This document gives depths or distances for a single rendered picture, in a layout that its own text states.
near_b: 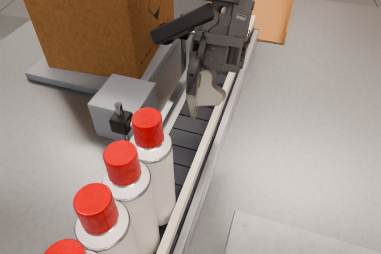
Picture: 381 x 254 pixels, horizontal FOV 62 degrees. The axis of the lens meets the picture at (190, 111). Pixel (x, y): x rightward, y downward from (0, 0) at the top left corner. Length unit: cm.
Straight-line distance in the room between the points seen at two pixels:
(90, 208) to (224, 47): 32
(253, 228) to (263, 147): 21
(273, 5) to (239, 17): 65
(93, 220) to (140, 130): 10
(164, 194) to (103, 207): 15
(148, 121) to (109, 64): 44
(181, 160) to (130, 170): 25
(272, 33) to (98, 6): 52
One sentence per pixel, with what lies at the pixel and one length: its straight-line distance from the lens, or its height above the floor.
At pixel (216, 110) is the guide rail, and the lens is 59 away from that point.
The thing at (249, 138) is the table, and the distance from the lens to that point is 67.
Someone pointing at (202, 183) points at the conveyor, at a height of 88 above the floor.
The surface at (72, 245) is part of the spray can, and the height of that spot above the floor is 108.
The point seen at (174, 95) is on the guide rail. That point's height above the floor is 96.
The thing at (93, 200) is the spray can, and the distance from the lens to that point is 29.
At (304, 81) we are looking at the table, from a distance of 84.
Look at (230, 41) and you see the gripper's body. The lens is 50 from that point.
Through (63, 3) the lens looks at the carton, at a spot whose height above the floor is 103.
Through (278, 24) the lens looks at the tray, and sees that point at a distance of 105.
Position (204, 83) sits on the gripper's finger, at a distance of 52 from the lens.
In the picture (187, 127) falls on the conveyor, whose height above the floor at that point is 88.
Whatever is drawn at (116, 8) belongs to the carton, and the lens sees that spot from 68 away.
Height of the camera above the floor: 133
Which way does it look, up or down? 44 degrees down
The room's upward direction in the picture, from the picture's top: straight up
